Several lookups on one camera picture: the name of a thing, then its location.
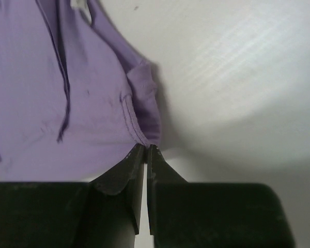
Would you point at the lilac t shirt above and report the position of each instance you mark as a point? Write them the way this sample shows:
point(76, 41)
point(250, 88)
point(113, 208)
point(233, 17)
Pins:
point(75, 97)

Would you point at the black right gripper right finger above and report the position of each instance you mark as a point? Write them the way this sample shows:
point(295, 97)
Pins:
point(189, 214)

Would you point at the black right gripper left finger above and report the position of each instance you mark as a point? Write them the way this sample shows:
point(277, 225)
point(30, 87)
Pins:
point(102, 213)

